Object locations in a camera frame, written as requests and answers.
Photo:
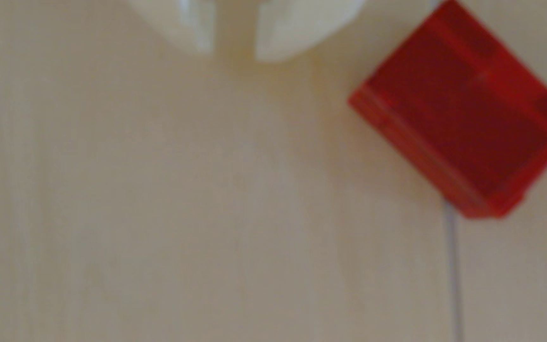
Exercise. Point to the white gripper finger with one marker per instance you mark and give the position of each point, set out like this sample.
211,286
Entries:
185,21
297,23

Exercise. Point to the red block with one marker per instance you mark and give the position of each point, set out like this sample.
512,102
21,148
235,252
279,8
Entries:
463,109

